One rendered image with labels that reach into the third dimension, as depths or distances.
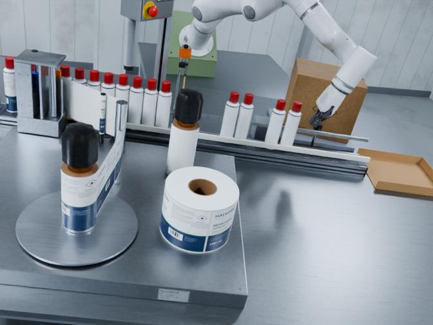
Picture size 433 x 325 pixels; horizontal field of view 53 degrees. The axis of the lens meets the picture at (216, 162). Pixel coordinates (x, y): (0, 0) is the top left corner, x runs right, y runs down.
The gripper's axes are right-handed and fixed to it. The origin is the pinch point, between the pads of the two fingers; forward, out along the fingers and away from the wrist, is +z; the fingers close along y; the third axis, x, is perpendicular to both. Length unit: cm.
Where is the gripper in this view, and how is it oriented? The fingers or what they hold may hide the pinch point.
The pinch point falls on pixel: (315, 120)
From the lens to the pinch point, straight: 173.5
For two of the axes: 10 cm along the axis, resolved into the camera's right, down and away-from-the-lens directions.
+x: 8.7, 4.2, 2.7
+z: -5.0, 7.4, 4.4
